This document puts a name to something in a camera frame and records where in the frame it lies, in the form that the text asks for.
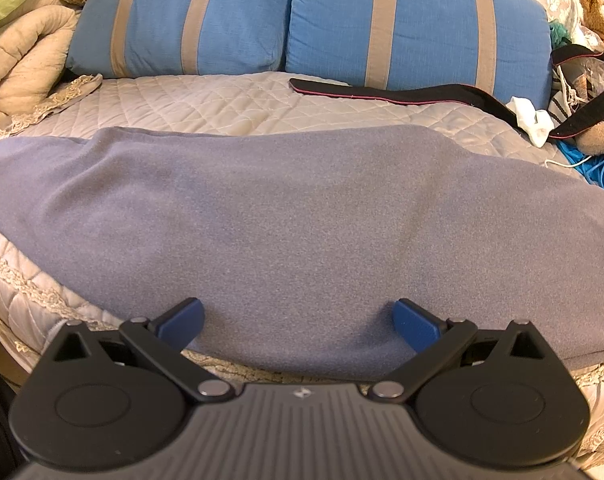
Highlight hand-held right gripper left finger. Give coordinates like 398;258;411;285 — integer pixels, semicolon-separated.
52;298;235;403

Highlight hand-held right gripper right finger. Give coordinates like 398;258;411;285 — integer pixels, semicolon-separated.
367;298;550;403

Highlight blue-grey fleece pants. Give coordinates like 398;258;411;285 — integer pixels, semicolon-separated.
0;125;604;381

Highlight grey quilted lace-trimmed bedspread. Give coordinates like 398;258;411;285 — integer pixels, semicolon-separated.
0;72;604;461

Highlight white sock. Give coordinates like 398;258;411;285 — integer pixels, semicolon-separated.
506;96;555;148

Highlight grey striped cloth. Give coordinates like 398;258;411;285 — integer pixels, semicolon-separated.
549;62;583;123

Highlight beige quilted comforter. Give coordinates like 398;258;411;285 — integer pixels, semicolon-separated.
0;2;80;133

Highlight blue pillow with grey stripes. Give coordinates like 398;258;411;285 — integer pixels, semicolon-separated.
284;0;554;106
64;0;298;78

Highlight teal cloth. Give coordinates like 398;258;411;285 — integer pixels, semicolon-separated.
548;20;575;48

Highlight brown teddy bear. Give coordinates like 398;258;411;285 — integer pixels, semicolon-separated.
577;0;604;156

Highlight thin white cable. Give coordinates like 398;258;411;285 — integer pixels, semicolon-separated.
544;152;595;168

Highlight black strap with red edge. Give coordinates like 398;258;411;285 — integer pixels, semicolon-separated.
289;78;520;123

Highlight coiled blue cable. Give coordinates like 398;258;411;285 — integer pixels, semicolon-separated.
554;137;604;196

